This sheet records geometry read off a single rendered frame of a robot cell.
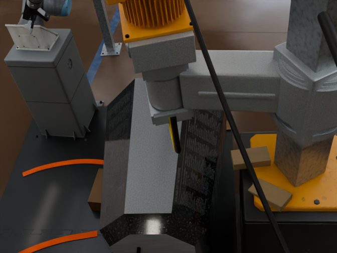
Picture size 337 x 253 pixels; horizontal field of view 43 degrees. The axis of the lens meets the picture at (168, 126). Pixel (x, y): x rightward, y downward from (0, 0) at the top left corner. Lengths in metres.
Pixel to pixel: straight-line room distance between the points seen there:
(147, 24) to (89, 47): 3.05
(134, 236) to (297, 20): 1.26
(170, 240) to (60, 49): 1.72
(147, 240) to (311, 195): 0.86
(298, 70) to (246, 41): 2.73
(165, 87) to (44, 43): 1.57
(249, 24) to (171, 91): 2.87
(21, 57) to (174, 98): 1.67
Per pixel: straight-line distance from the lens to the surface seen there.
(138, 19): 1.66
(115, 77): 4.23
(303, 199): 2.29
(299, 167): 2.18
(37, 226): 3.35
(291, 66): 1.78
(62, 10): 3.26
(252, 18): 4.77
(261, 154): 2.37
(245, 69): 1.83
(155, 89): 1.91
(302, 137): 1.94
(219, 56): 1.89
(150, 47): 1.64
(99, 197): 3.17
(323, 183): 2.36
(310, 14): 1.64
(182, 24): 1.68
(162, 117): 2.00
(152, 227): 2.17
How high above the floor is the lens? 2.69
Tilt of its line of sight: 47 degrees down
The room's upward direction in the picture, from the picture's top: 10 degrees counter-clockwise
